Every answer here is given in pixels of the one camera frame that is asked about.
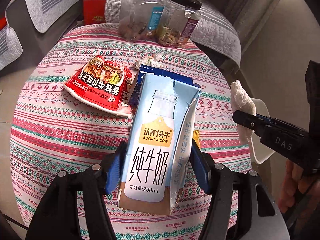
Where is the light blue milk carton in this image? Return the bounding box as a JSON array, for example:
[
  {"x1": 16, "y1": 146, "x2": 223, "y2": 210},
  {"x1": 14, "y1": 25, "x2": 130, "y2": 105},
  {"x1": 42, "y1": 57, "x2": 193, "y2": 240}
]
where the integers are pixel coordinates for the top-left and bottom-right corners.
[{"x1": 118, "y1": 76, "x2": 200, "y2": 215}]

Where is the red instant noodle cup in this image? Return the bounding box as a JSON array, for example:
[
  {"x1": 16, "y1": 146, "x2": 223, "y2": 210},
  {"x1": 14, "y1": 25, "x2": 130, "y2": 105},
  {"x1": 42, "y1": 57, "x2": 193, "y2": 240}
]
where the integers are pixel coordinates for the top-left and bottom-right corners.
[{"x1": 64, "y1": 56, "x2": 133, "y2": 117}]

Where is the dark blue cardboard box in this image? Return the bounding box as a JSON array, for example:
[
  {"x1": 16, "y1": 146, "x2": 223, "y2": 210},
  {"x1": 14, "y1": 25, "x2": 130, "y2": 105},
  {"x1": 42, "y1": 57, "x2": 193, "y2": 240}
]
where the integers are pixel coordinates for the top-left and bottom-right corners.
[{"x1": 129, "y1": 64, "x2": 201, "y2": 108}]

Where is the yellow snack wrapper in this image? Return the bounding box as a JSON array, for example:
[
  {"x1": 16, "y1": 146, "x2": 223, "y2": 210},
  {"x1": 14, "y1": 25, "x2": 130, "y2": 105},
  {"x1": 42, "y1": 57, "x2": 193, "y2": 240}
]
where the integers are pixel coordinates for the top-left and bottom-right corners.
[{"x1": 193, "y1": 130, "x2": 201, "y2": 149}]

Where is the person's right hand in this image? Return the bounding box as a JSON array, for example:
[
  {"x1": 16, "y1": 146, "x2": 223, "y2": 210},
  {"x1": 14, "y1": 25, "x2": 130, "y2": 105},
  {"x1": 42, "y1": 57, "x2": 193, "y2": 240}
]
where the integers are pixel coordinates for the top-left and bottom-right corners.
[{"x1": 278, "y1": 159, "x2": 319, "y2": 230}]

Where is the patterned woven tablecloth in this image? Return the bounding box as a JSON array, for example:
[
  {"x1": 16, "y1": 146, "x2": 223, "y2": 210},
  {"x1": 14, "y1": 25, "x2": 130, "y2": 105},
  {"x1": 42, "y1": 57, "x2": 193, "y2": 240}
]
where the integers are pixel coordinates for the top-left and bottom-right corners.
[{"x1": 10, "y1": 24, "x2": 252, "y2": 225}]

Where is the clear jar purple label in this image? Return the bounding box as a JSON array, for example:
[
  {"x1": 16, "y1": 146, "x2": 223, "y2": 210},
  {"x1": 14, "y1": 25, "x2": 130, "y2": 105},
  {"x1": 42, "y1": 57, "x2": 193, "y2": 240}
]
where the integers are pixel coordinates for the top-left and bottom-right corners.
[{"x1": 156, "y1": 0, "x2": 202, "y2": 47}]

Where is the clear jar teal label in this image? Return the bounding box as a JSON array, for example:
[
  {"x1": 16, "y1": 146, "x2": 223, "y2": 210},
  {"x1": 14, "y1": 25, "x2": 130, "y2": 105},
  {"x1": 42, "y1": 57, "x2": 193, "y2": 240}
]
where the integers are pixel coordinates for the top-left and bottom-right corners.
[{"x1": 118, "y1": 0, "x2": 164, "y2": 42}]

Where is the grey sofa with quilted cover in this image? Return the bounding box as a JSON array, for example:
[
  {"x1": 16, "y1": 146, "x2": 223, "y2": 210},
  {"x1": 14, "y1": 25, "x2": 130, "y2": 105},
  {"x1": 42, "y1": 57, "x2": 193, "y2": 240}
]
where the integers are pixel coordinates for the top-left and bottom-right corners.
[{"x1": 1, "y1": 0, "x2": 83, "y2": 70}]

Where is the red and white bag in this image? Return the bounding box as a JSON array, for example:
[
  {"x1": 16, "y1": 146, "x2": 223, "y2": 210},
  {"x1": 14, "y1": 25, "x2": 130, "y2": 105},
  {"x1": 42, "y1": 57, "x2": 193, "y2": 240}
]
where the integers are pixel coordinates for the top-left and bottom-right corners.
[{"x1": 83, "y1": 0, "x2": 106, "y2": 25}]

